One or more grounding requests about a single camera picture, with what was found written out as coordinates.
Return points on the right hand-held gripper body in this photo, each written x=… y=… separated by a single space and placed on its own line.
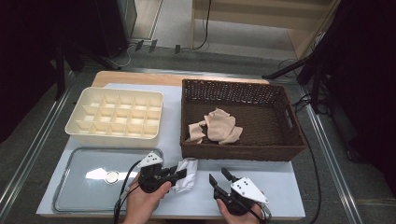
x=247 y=189

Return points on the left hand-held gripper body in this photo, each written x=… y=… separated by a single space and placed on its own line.
x=151 y=179

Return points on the white sock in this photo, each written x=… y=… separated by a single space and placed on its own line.
x=190 y=168

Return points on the cream divided storage box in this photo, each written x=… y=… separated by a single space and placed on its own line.
x=109 y=141

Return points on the brown woven basket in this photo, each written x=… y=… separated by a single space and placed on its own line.
x=264 y=124

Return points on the clear lid with round knob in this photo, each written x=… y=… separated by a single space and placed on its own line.
x=81 y=193

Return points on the person's right hand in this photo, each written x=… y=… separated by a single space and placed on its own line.
x=243 y=220

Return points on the person's left hand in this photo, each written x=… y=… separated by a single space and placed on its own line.
x=140 y=208

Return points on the white table mat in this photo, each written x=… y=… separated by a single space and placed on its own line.
x=289 y=199

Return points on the black metal stand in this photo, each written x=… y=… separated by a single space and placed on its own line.
x=286 y=70

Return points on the black tripod stand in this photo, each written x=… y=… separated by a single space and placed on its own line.
x=59 y=77

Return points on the dark curtain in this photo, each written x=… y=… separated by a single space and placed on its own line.
x=25 y=62
x=367 y=93

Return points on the black cabinet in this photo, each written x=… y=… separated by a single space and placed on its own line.
x=112 y=25

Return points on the light wooden shelf unit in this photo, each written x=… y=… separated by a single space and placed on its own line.
x=264 y=21

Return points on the metal rail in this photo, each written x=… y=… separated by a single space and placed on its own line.
x=36 y=137
x=330 y=155

